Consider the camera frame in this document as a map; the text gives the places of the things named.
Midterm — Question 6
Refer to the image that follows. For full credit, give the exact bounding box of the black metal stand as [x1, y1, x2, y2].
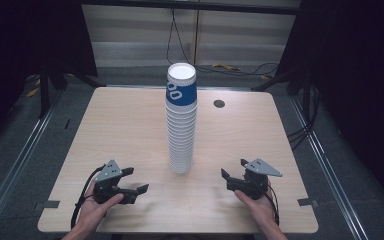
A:
[37, 61, 106, 119]

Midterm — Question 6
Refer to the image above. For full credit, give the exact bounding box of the hanging black cable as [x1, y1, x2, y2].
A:
[165, 9, 198, 67]

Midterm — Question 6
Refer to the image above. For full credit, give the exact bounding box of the person's right hand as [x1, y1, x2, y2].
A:
[234, 179, 278, 231]

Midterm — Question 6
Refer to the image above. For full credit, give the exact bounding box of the person's left hand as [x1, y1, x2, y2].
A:
[76, 181, 125, 230]

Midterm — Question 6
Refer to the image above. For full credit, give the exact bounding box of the blue and white paper cup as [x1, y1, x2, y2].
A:
[165, 62, 198, 107]

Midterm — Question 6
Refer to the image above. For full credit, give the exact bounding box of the black cable bundle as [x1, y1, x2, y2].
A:
[287, 83, 322, 152]

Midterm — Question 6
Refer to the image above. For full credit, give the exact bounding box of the black curtain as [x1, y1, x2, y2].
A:
[0, 0, 99, 148]
[275, 0, 384, 214]

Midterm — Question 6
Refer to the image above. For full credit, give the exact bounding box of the grey tape strip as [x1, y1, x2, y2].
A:
[297, 197, 319, 208]

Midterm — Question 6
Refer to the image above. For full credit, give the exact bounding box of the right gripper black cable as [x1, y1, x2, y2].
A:
[265, 184, 281, 227]

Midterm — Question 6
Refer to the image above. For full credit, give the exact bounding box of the metal floor rail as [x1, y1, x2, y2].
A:
[289, 95, 372, 240]
[0, 93, 63, 232]

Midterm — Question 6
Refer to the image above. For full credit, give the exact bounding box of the black floor cable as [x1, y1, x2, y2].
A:
[195, 62, 280, 78]

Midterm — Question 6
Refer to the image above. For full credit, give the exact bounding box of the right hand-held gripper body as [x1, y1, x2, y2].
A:
[232, 158, 284, 201]

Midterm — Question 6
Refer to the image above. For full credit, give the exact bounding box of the stack of white paper cups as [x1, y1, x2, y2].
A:
[165, 98, 198, 175]

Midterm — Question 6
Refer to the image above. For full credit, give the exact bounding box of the black frame beam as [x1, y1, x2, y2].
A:
[79, 0, 302, 16]

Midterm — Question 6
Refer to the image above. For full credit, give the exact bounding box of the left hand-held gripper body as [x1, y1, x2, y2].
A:
[93, 159, 125, 205]

